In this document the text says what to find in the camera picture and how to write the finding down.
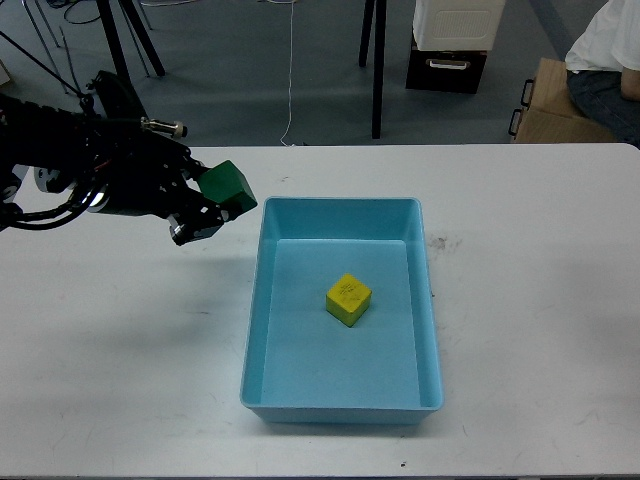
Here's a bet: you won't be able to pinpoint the white plastic appliance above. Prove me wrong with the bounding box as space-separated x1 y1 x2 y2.
412 0 506 51

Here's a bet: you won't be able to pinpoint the cardboard box with handles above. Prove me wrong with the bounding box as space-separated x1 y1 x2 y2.
509 58 616 144

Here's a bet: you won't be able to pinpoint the light blue plastic bin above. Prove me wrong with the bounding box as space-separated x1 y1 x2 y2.
240 197 444 425

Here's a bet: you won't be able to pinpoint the black tripod legs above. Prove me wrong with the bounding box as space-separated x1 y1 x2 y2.
358 0 387 140
96 0 167 101

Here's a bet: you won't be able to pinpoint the white hanging cable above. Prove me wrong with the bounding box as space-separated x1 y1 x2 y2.
279 0 307 149

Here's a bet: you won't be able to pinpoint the seated person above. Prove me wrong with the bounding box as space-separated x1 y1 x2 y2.
565 0 639 147

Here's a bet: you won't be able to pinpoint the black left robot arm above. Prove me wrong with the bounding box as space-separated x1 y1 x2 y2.
1 72 241 245

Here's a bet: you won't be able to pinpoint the green block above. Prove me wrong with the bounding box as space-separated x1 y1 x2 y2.
196 160 257 221

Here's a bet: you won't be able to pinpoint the yellow block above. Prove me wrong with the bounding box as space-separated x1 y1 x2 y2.
325 273 372 328

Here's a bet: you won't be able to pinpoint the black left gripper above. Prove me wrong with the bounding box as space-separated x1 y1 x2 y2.
102 137 229 246

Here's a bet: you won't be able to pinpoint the black tripod legs left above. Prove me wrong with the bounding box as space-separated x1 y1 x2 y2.
96 0 167 101

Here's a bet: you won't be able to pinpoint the dark brown wooden box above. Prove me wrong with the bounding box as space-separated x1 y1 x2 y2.
405 38 490 94

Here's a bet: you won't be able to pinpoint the black tripod legs centre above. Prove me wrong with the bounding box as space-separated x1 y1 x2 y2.
358 0 387 140

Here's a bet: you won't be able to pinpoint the grey chair legs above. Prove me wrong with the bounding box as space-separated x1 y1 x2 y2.
20 1 166 93

